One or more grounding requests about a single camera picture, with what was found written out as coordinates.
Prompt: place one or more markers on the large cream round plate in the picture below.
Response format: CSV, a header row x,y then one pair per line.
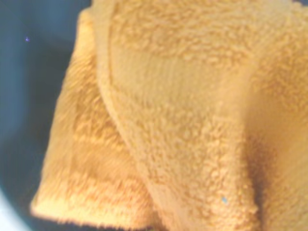
x,y
6,211

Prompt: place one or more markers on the dark blue round plate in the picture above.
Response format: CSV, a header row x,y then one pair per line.
x,y
31,96

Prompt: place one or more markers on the yellow terry towel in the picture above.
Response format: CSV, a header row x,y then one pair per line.
x,y
180,115

